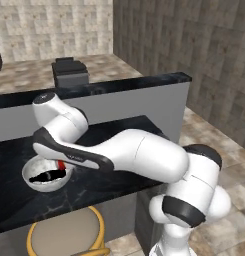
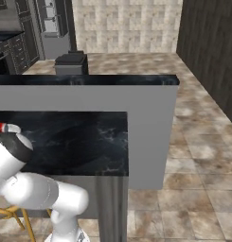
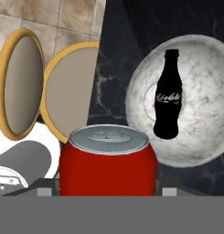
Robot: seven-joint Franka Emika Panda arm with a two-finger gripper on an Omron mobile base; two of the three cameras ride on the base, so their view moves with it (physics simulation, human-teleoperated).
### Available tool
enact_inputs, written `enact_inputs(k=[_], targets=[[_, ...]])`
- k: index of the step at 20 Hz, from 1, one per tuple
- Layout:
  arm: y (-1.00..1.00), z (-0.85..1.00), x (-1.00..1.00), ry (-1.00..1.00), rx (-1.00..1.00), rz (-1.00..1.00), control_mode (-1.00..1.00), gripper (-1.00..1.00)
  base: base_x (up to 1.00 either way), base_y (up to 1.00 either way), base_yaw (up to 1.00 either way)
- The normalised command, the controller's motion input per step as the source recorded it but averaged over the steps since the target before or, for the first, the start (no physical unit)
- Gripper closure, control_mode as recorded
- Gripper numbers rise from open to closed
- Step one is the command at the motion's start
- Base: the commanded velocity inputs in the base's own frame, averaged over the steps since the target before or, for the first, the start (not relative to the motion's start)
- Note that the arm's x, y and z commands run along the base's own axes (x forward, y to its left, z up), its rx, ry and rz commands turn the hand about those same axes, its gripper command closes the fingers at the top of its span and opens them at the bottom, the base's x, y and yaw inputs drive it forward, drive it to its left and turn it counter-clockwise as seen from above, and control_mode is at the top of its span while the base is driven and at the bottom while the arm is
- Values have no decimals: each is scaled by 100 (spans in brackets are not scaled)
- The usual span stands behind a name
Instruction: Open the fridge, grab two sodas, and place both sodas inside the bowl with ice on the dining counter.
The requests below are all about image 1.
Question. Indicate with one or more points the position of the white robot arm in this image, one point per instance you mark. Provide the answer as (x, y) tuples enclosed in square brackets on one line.
[(150, 156)]

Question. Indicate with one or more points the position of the white bowl with ice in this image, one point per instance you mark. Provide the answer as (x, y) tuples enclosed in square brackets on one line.
[(44, 183)]

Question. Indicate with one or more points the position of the red soda can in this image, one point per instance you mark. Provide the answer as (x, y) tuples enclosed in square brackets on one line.
[(61, 164)]

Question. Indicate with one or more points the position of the black and grey toaster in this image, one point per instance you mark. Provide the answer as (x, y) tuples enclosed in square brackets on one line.
[(70, 73)]

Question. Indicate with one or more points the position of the round stool with yellow frame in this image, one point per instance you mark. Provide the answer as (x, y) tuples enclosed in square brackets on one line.
[(65, 235)]

